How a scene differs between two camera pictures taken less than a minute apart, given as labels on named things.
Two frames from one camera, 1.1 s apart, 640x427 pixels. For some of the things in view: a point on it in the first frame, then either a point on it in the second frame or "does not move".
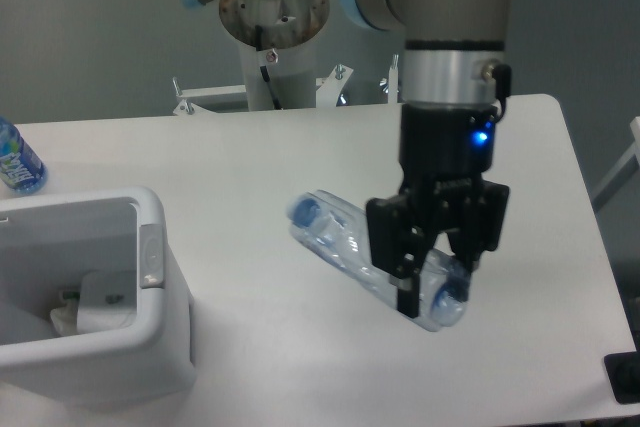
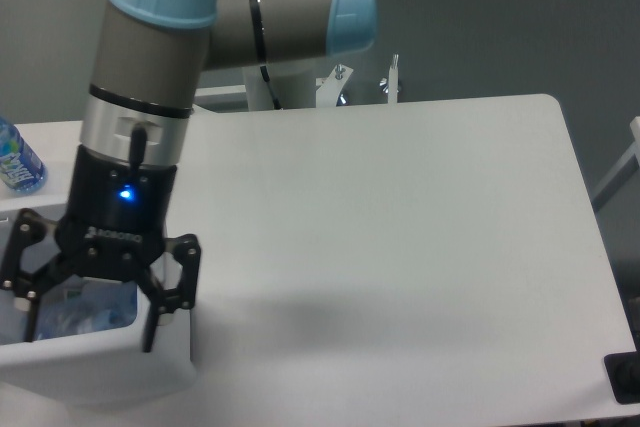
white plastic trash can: x=46 y=243 does not move
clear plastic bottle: x=335 y=229 -> x=74 y=304
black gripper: x=444 y=150 -> x=114 y=226
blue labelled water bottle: x=21 y=168 does not move
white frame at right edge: x=629 y=167 does not move
